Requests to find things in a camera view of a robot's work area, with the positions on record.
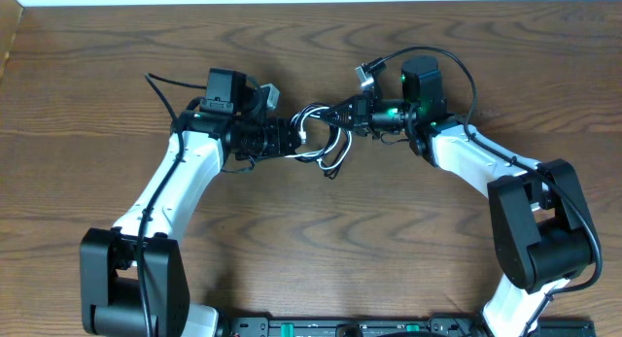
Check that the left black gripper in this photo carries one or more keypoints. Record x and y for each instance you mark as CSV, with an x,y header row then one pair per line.
x,y
279,144

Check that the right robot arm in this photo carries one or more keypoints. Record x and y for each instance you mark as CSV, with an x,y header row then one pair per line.
x,y
545,240

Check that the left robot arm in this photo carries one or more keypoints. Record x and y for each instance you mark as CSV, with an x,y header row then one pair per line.
x,y
133,280

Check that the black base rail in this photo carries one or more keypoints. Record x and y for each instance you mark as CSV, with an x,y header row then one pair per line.
x,y
441,325

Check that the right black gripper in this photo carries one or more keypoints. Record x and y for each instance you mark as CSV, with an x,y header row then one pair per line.
x,y
361,108

